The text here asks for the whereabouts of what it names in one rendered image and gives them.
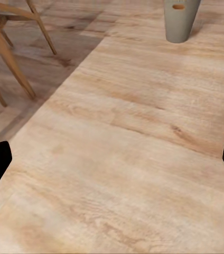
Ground trash can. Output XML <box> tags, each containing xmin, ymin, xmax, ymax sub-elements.
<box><xmin>163</xmin><ymin>0</ymin><xmax>201</xmax><ymax>43</ymax></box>

